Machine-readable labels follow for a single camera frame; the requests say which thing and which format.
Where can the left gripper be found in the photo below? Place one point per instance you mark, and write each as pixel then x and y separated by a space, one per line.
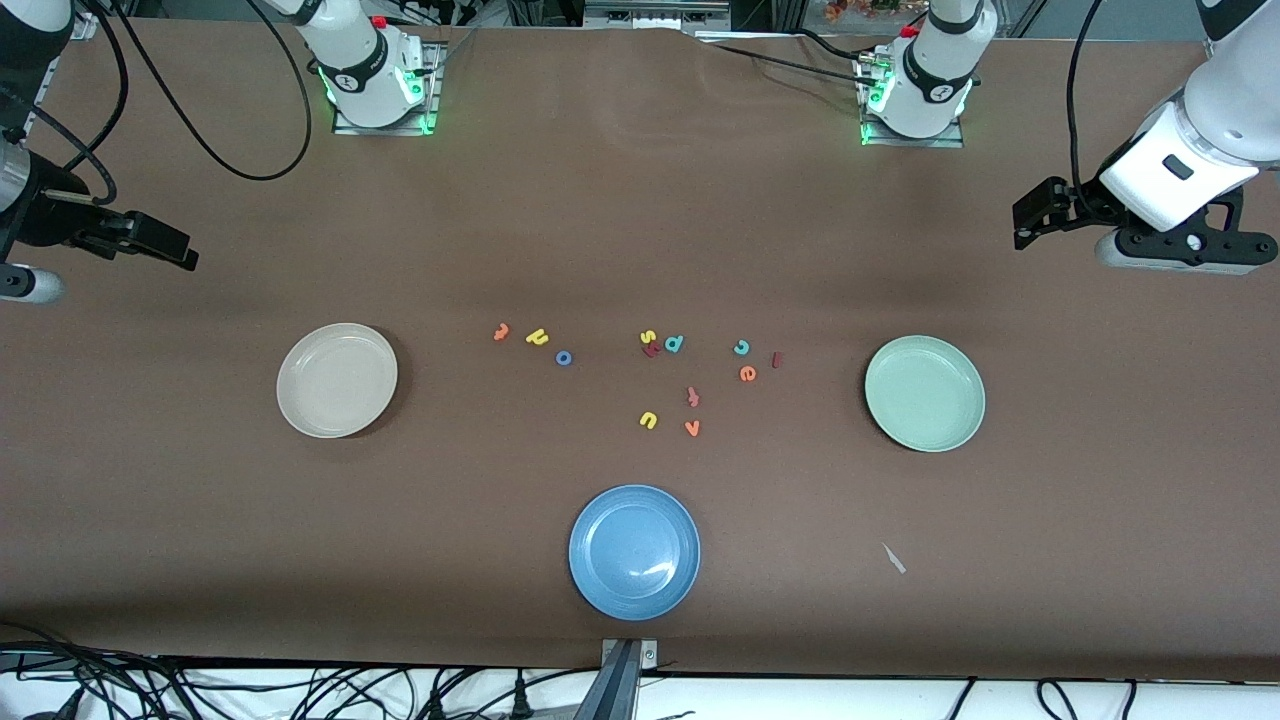
pixel 1084 208

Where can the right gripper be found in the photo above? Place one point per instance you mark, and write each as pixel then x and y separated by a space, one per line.
pixel 48 219

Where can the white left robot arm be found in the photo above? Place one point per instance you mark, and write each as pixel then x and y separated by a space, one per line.
pixel 930 80

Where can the light green plate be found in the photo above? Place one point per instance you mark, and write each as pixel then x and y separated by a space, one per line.
pixel 925 395

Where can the beige brown plate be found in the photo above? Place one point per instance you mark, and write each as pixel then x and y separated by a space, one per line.
pixel 337 380

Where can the small grey paper scrap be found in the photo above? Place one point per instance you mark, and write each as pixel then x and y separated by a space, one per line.
pixel 894 559

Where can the brown table cover sheet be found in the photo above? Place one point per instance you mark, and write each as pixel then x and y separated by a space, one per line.
pixel 640 200

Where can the blue plate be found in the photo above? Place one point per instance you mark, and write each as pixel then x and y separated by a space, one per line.
pixel 634 552

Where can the black power plug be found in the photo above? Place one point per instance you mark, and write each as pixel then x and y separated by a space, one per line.
pixel 520 700
pixel 436 706

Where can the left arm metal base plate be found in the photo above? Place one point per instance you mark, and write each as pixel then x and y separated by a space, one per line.
pixel 950 142

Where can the aluminium corner bracket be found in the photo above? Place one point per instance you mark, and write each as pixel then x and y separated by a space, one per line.
pixel 88 25

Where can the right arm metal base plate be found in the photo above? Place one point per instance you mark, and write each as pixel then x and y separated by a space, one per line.
pixel 436 100

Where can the grey metal frame piece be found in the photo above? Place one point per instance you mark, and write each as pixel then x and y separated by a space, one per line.
pixel 650 15

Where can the grey metal camera mount bracket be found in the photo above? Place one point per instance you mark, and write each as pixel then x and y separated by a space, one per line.
pixel 620 690

